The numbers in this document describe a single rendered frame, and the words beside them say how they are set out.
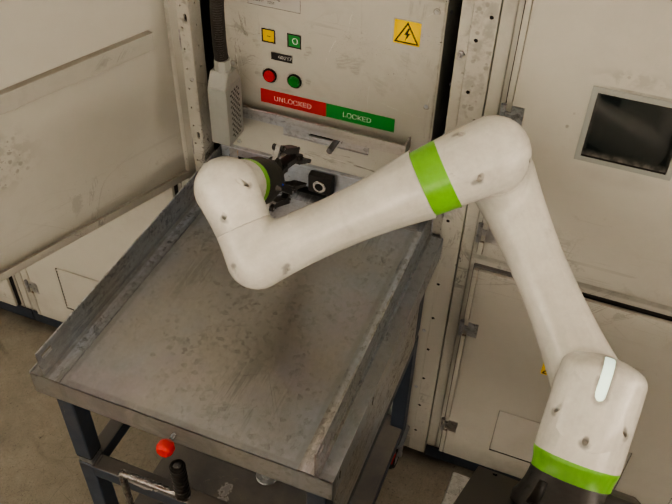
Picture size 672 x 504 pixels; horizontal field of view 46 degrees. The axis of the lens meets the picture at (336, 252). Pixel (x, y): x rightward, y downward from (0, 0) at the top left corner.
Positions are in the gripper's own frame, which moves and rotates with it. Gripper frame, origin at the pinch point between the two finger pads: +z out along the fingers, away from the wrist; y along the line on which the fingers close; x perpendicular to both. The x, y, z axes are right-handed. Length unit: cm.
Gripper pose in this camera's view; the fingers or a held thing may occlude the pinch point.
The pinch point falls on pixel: (297, 172)
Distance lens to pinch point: 168.5
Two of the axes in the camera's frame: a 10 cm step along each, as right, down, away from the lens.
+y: -2.0, 9.5, 2.4
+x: 9.3, 2.6, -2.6
